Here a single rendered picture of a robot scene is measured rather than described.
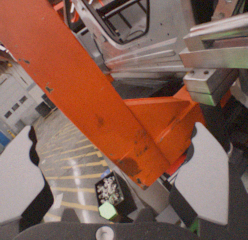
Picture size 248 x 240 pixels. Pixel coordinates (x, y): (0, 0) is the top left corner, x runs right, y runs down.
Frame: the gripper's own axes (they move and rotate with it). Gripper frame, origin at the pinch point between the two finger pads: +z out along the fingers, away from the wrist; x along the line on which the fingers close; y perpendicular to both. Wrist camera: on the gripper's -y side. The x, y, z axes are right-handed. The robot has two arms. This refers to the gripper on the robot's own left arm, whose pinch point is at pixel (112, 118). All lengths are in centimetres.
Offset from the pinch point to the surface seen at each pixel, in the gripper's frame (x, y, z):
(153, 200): 25, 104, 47
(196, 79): 11.7, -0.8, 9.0
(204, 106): 14.5, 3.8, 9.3
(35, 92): -576, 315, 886
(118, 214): -1, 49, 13
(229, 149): 23.5, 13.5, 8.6
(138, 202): 8, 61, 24
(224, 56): 14.1, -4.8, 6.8
